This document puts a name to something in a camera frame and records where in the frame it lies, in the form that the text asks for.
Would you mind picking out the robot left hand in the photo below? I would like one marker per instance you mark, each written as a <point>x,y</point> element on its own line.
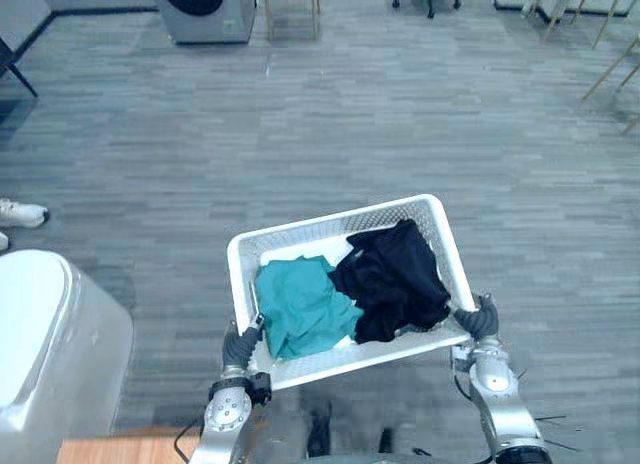
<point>239,349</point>

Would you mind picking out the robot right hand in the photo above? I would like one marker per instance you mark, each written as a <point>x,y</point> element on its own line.
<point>482,321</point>

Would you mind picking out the white plastic laundry basket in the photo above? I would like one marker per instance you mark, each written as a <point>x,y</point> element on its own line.
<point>300,369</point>

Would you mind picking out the teal garment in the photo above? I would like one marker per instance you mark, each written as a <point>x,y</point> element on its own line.
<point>300,309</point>

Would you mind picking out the black garment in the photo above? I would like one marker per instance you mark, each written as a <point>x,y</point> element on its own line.
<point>390,284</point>

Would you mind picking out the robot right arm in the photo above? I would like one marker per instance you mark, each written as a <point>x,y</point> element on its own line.
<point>500,409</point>

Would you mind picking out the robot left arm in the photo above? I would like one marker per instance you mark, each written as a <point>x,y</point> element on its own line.
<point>227,414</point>

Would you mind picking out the silver front-load washing machine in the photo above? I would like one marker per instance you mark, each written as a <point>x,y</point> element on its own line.
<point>210,26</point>

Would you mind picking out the robot left leg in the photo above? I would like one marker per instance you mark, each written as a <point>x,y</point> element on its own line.
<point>319,429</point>

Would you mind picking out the robot leg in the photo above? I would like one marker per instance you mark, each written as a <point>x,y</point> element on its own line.
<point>319,429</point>
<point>386,440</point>

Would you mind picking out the wooden table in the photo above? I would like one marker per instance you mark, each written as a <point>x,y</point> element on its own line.
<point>125,446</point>

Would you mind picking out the robot right leg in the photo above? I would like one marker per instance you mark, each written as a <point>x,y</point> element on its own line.
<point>386,440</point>

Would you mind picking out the black table legs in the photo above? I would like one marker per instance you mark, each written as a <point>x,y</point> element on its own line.
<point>20,76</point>

